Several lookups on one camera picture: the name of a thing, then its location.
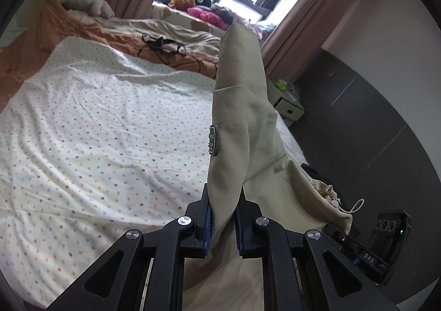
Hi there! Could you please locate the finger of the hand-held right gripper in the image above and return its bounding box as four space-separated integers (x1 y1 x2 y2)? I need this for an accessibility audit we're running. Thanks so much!
324 222 366 257

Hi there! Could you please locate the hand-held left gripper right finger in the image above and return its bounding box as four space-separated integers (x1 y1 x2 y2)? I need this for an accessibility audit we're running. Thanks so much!
234 190 400 311

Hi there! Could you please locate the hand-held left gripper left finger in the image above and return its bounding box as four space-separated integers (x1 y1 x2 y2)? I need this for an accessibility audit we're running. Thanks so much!
46 183 212 311

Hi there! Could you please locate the beige hoodie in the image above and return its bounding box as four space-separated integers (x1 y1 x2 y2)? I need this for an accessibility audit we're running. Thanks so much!
182 23 364 311

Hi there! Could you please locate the dark grey wardrobe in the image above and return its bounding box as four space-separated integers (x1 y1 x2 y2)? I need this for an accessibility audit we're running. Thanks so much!
289 49 441 229

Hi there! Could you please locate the white nightstand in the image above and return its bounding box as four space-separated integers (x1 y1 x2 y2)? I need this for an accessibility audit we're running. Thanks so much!
267 78 305 122

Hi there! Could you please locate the white dotted bed sheet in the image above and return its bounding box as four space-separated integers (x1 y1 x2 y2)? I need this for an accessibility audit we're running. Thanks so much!
0 36 307 310

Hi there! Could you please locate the beige blanket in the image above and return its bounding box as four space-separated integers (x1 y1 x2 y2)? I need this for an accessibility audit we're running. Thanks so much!
103 4 224 57

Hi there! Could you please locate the floral cloth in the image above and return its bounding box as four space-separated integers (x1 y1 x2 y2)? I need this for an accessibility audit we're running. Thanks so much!
211 4 262 36

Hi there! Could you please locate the orange quilt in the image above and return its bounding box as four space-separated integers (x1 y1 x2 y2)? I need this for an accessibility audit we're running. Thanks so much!
0 0 221 91

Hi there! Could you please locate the black cable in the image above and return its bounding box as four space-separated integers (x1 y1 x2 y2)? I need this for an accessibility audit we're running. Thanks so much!
138 34 187 65

